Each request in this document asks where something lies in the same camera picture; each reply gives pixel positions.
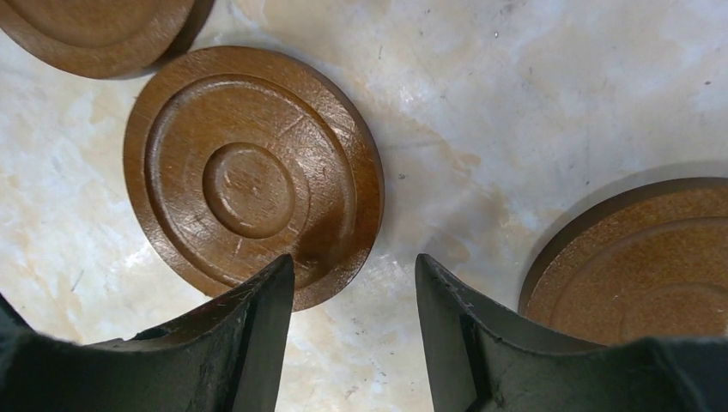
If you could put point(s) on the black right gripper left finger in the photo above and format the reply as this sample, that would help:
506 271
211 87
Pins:
225 355

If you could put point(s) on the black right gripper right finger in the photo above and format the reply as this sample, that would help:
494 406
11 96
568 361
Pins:
482 356

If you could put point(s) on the brown wooden coaster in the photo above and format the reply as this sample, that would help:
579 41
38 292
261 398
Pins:
651 261
234 156
104 39

